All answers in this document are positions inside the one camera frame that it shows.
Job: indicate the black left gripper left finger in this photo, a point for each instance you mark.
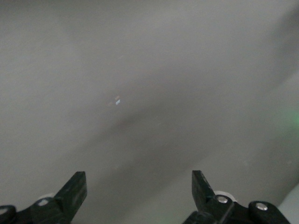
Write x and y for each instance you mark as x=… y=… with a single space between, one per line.
x=67 y=200

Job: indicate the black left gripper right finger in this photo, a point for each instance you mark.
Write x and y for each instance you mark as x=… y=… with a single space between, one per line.
x=203 y=198

